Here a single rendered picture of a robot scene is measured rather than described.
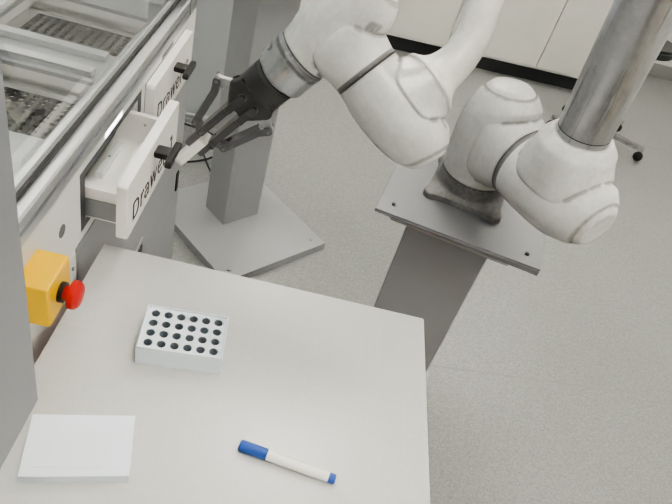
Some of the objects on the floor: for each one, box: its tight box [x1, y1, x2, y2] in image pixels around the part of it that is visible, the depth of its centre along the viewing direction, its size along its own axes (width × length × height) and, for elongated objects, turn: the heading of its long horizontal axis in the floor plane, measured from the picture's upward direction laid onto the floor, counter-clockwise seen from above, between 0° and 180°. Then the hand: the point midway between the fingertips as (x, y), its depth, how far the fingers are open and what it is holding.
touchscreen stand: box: [174, 0, 325, 278], centre depth 206 cm, size 50×45×102 cm
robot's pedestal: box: [373, 217, 508, 385], centre depth 172 cm, size 30×30×76 cm
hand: (192, 147), depth 107 cm, fingers closed
